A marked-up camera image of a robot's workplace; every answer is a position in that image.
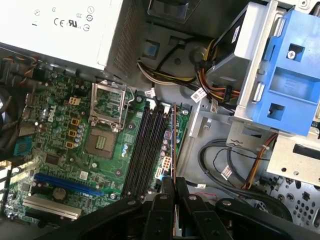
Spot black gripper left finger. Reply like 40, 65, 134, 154
37, 176, 176, 240

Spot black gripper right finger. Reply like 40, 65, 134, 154
175, 176, 320, 240

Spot RAM stick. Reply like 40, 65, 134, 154
171, 101, 182, 232

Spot beige eight pin connector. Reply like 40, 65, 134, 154
161, 156, 173, 171

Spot black open PC case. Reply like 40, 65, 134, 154
0, 0, 320, 240

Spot green motherboard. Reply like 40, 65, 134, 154
2, 62, 192, 226

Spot blue expansion slot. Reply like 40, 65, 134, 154
33, 172, 106, 198

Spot CPU socket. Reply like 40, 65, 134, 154
84, 127, 117, 161

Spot coin cell battery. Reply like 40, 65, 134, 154
52, 187, 67, 201

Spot white expansion slot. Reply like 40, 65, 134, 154
22, 194, 83, 221

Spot black square chip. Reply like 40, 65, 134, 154
46, 153, 62, 166

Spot metal socket cover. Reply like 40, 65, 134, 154
88, 81, 128, 131

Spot teal port connector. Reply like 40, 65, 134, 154
14, 138, 33, 161

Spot silver drive bay cage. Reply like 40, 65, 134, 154
206, 0, 320, 188

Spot blue drive bay latch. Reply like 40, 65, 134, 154
252, 9, 320, 137

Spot black optical drive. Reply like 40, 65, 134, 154
206, 12, 251, 83

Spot black case fan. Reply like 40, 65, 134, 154
0, 58, 23, 161

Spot grey power supply unit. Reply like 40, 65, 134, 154
0, 0, 156, 86

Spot red black twisted wire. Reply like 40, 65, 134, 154
189, 191, 219, 201

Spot black looped cable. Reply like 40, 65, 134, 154
198, 138, 272, 198

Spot orange wire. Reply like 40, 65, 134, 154
241, 132, 279, 191

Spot wire locking lever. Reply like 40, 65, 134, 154
122, 83, 137, 131

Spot power supply wire bundle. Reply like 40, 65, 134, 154
136, 37, 242, 107

